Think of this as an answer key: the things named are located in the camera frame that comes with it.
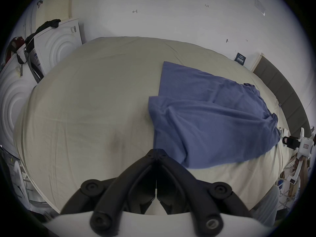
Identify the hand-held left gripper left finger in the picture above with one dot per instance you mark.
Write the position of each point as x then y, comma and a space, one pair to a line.
108, 194

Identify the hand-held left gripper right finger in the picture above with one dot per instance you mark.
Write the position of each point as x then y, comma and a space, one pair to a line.
197, 194

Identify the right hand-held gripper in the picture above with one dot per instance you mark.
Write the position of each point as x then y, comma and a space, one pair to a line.
306, 146

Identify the blue shirt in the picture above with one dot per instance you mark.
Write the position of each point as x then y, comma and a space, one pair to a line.
209, 112

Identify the person's right hand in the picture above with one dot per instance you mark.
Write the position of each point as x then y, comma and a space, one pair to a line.
305, 168

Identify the dark grey padded headboard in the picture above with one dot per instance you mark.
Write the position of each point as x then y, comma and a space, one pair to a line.
284, 88

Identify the person's legs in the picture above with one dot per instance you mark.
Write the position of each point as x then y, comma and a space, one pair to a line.
267, 206

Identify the bed with beige sheet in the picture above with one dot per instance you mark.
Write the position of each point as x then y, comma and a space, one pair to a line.
86, 107

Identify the dark blue card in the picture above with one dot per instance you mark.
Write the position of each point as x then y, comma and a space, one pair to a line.
240, 57

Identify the white washing machine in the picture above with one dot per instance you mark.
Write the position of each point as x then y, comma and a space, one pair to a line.
59, 48
12, 102

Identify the cream foam panel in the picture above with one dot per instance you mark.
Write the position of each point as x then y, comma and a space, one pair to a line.
54, 6

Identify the white wall notice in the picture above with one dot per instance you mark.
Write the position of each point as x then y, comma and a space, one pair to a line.
260, 6

